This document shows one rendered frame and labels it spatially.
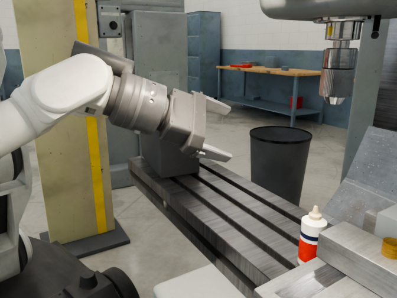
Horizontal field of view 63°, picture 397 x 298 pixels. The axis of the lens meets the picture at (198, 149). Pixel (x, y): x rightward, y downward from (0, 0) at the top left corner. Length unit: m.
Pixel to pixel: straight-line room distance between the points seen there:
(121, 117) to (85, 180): 1.73
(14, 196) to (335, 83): 0.78
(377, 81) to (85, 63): 0.71
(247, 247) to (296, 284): 0.20
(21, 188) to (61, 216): 1.37
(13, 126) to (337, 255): 0.46
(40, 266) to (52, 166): 1.00
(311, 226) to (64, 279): 0.84
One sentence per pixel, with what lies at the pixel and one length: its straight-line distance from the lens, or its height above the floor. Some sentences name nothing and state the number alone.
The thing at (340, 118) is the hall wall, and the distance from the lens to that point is 5.78.
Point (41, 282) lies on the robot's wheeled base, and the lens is 1.20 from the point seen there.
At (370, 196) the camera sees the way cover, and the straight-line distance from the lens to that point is 0.89.
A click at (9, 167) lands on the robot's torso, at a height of 1.00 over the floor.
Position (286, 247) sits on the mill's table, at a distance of 0.66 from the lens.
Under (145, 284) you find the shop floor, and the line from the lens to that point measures 1.99.
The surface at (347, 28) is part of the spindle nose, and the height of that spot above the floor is 1.29.
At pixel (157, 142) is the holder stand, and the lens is 0.92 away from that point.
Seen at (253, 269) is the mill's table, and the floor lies 0.90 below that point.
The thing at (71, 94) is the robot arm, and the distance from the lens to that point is 0.48.
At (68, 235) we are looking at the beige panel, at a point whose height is 0.09.
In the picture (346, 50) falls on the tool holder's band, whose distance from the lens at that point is 0.52.
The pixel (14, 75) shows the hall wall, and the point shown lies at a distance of 9.34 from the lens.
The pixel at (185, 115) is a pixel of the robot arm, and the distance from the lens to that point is 0.54.
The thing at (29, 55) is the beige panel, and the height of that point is 1.22.
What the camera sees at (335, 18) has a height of 1.31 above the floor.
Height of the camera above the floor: 1.27
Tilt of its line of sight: 18 degrees down
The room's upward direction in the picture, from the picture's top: straight up
